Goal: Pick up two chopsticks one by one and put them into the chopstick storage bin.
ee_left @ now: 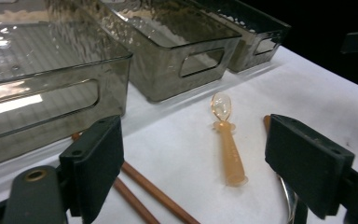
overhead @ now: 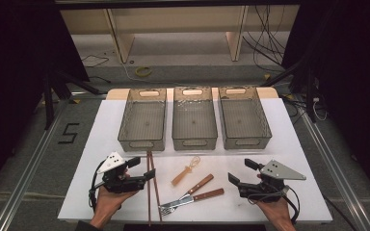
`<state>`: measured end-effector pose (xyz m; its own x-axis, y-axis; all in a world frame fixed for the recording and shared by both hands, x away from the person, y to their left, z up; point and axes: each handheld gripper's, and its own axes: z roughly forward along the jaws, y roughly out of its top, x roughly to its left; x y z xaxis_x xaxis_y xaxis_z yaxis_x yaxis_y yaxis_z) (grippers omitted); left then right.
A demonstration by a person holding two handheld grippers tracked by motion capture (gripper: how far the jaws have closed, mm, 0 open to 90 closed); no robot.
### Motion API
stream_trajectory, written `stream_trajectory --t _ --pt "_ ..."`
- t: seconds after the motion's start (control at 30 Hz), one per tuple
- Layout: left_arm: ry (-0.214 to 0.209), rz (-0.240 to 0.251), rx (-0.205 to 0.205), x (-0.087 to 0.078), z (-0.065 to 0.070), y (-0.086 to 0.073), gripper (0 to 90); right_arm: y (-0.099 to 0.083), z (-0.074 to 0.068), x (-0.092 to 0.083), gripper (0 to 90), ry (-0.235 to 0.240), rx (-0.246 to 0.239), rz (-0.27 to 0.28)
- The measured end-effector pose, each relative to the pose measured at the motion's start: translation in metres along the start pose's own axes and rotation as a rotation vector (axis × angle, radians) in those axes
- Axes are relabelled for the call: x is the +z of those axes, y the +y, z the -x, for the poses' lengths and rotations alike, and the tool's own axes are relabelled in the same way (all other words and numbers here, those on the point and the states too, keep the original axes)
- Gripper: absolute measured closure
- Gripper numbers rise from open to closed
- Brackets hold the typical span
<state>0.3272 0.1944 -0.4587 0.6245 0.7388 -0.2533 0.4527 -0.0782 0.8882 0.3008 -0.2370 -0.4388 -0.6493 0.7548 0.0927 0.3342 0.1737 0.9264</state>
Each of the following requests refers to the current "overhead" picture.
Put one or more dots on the person's right hand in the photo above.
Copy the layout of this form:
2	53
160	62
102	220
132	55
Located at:
279	213

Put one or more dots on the smoky transparent plastic bin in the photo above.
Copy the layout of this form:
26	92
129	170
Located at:
143	123
194	123
244	122

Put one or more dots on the white table sheet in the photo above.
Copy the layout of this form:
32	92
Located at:
205	165

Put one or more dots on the light wooden furniture frame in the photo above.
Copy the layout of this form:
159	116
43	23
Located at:
122	38

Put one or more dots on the yellow tape roll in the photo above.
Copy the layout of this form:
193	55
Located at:
144	71

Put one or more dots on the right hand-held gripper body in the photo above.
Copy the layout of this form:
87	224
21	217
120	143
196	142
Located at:
269	187

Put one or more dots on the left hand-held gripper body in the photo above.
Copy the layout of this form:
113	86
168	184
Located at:
122	184

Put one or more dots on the black metal stand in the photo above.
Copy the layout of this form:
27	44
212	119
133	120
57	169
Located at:
308	93

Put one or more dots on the black curtain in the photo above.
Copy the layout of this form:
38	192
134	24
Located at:
359	80
13	64

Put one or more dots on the black tripod stand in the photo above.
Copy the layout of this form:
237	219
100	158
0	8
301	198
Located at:
48	102

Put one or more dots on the aluminium floor rail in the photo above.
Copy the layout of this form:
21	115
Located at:
337	166
35	157

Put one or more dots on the person's left hand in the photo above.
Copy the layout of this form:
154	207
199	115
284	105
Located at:
107	203

